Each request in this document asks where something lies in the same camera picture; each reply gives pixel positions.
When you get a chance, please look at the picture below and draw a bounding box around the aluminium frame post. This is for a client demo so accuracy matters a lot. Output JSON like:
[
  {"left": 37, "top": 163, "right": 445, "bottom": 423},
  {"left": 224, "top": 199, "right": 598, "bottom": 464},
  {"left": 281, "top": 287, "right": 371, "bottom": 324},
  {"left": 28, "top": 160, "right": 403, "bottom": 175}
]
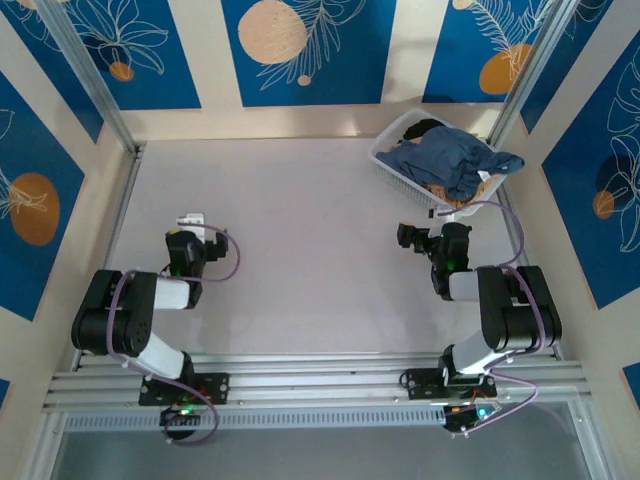
[
  {"left": 486, "top": 0, "right": 577, "bottom": 145},
  {"left": 37, "top": 0, "right": 147, "bottom": 157}
]

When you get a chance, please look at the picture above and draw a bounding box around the blue floral wall panel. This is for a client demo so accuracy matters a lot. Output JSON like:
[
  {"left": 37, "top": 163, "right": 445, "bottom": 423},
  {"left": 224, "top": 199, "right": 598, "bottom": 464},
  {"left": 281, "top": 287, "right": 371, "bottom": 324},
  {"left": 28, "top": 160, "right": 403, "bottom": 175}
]
[
  {"left": 422, "top": 0, "right": 556, "bottom": 105},
  {"left": 221, "top": 0, "right": 398, "bottom": 108},
  {"left": 64, "top": 0, "right": 202, "bottom": 112},
  {"left": 542, "top": 47, "right": 640, "bottom": 311},
  {"left": 0, "top": 72, "right": 87, "bottom": 322}
]

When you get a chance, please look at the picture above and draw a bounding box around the black garment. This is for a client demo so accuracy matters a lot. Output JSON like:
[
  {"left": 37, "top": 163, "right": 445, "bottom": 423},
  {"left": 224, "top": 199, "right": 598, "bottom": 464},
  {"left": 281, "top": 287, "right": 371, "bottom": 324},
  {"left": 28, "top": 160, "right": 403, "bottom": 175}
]
[{"left": 403, "top": 118, "right": 446, "bottom": 142}]

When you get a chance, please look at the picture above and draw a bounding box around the grey front panel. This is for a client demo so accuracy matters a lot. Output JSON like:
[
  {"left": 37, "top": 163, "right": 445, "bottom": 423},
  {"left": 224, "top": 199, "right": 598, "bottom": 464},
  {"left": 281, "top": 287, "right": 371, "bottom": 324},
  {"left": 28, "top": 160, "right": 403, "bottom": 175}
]
[{"left": 52, "top": 428, "right": 594, "bottom": 480}]

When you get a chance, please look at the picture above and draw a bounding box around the grey slotted cable duct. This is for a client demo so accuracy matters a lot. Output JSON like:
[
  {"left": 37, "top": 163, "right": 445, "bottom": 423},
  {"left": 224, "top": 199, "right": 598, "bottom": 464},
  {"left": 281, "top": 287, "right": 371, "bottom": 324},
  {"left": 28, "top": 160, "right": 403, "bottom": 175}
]
[{"left": 64, "top": 404, "right": 447, "bottom": 433}]

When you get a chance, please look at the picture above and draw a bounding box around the aluminium base rail beam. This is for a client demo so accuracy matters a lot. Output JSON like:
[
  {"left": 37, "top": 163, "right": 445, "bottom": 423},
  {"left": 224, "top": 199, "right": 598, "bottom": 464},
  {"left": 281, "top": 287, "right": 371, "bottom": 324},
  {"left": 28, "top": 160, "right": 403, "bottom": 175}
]
[{"left": 42, "top": 351, "right": 595, "bottom": 412}]

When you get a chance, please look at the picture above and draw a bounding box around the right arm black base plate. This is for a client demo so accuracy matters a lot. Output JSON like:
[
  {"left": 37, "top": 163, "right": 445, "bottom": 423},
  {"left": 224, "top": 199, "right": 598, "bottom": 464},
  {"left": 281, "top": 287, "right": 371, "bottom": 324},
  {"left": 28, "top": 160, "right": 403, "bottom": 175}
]
[{"left": 404, "top": 367, "right": 499, "bottom": 401}]

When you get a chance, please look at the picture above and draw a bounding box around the tan t-shirt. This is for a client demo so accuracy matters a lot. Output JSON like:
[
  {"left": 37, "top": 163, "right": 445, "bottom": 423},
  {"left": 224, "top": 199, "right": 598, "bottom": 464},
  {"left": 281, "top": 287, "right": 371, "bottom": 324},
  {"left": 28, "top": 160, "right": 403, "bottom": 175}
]
[{"left": 389, "top": 138, "right": 502, "bottom": 209}]

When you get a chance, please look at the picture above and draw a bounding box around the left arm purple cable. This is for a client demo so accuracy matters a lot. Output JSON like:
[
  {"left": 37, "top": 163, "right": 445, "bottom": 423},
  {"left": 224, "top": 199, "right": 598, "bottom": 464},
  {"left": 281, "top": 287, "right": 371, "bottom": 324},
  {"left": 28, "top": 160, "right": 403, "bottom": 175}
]
[{"left": 107, "top": 224, "right": 244, "bottom": 446}]

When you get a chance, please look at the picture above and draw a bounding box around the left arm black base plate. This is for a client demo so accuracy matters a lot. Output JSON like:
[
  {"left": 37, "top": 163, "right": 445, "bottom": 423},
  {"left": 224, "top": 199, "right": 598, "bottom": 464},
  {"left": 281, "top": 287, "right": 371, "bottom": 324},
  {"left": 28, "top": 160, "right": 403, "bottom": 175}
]
[{"left": 138, "top": 372, "right": 231, "bottom": 406}]

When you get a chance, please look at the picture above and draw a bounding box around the aluminium side rail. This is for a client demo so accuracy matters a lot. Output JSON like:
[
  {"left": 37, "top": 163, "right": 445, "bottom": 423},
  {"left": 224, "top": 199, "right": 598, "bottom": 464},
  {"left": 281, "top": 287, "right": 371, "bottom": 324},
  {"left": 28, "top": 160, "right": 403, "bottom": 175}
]
[
  {"left": 98, "top": 142, "right": 147, "bottom": 275},
  {"left": 492, "top": 139, "right": 534, "bottom": 274}
]

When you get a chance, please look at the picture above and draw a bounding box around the white plastic laundry basket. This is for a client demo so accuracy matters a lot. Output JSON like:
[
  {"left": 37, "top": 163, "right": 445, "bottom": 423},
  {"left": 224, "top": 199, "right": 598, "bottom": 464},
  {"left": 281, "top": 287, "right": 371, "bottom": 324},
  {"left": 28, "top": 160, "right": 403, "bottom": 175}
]
[{"left": 368, "top": 108, "right": 507, "bottom": 219}]

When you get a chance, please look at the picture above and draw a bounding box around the blue t-shirt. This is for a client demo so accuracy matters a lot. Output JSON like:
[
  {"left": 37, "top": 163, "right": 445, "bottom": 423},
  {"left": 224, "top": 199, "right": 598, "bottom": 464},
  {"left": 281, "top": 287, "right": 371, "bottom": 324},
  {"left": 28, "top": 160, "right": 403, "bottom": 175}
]
[{"left": 375, "top": 124, "right": 527, "bottom": 201}]

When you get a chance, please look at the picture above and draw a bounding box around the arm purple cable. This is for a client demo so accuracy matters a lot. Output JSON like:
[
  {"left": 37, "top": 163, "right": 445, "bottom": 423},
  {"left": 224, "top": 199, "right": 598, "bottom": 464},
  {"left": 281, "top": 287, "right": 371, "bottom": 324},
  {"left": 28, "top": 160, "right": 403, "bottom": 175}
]
[
  {"left": 107, "top": 224, "right": 244, "bottom": 446},
  {"left": 444, "top": 201, "right": 547, "bottom": 437}
]

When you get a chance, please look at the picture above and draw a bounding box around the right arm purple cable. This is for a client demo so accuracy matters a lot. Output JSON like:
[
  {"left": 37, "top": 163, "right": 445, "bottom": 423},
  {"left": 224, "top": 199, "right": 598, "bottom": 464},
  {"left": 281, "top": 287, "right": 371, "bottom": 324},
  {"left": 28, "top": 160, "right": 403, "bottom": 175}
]
[{"left": 444, "top": 201, "right": 547, "bottom": 437}]

